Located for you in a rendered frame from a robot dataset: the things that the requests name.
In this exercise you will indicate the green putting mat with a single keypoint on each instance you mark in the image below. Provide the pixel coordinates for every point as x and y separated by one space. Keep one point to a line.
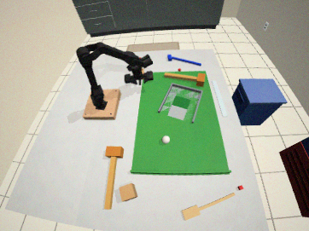
198 146

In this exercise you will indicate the white golf ball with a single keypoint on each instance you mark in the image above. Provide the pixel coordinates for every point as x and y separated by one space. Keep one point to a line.
165 139

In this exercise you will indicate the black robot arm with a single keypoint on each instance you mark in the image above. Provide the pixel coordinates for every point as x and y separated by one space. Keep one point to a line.
86 58

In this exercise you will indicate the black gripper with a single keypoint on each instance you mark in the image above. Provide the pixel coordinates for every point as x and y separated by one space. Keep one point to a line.
146 76

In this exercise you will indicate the blue golf putter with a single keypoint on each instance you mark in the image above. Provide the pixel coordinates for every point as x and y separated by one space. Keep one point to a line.
194 63

